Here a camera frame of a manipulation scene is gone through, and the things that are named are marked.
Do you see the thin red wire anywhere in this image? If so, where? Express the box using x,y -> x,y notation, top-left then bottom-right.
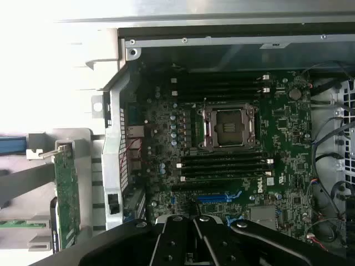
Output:
120,138 -> 144,178

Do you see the black open PC case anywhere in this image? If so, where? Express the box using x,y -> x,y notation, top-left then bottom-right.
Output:
91,26 -> 355,266

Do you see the green RAM stick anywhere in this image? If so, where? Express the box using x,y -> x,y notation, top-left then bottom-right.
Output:
0,219 -> 47,229

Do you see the black wire bundle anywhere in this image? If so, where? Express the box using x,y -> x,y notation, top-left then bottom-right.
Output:
302,62 -> 355,250

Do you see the blue expansion slot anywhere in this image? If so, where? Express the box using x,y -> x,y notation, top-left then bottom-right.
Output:
197,191 -> 241,203

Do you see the grey parts rack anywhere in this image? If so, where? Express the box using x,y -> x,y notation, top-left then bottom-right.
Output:
0,127 -> 95,254

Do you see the silver chipset heatsink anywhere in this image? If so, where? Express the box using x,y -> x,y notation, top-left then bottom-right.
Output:
249,206 -> 278,231

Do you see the hard disk in blue caddy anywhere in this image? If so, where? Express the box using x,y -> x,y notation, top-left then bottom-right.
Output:
0,135 -> 27,156

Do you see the metal CPU socket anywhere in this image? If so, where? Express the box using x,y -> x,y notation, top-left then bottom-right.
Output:
195,102 -> 261,152

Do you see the green motherboard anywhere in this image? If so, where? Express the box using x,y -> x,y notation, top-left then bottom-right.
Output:
124,65 -> 316,242

